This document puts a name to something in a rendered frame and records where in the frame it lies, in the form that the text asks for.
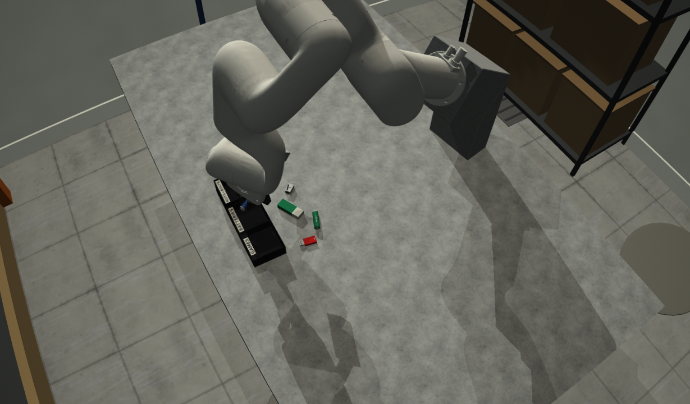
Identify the red usb stick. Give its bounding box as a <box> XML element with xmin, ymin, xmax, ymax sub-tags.
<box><xmin>299</xmin><ymin>236</ymin><xmax>317</xmax><ymax>246</ymax></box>

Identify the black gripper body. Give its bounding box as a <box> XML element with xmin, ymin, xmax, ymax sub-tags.
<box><xmin>227</xmin><ymin>183</ymin><xmax>266</xmax><ymax>205</ymax></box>

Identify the green aa battery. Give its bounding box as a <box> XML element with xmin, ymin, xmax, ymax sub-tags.
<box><xmin>312</xmin><ymin>210</ymin><xmax>320</xmax><ymax>229</ymax></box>

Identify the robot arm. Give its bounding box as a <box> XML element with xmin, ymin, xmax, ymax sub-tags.
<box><xmin>205</xmin><ymin>0</ymin><xmax>467</xmax><ymax>195</ymax></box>

